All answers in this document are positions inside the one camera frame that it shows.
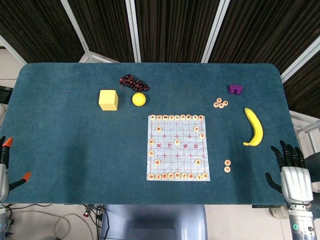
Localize white partition frame post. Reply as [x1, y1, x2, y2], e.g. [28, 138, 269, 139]
[0, 33, 33, 65]
[125, 0, 142, 63]
[200, 0, 231, 64]
[59, 0, 121, 64]
[279, 34, 320, 84]

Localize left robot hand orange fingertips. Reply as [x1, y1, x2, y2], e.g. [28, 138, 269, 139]
[0, 136, 33, 202]

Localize yellow ball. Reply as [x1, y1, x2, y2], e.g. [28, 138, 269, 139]
[132, 92, 147, 107]

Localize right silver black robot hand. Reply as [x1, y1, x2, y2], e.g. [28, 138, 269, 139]
[264, 139, 314, 205]

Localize white metal rack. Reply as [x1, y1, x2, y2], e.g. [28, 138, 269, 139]
[289, 109, 320, 154]

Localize blue-grey robot torso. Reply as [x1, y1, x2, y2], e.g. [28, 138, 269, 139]
[100, 204, 209, 240]

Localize blue felt table cloth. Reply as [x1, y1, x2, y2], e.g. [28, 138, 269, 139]
[0, 62, 313, 205]

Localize yellow banana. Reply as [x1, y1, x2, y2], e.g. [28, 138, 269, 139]
[242, 107, 264, 147]

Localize purple plastic block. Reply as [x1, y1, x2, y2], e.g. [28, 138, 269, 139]
[227, 84, 245, 96]

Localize dark purple grape bunch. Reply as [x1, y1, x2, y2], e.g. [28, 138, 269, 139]
[118, 74, 151, 93]

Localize black box device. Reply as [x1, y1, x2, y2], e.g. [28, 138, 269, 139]
[0, 85, 13, 104]

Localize black table control bar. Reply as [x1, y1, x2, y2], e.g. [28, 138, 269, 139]
[251, 204, 288, 209]

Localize yellow cube block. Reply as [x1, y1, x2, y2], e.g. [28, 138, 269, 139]
[98, 89, 119, 112]

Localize Chinese chess board sheet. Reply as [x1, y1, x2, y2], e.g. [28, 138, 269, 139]
[145, 114, 211, 182]

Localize dark round chair back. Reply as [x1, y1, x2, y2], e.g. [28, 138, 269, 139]
[303, 152, 320, 194]

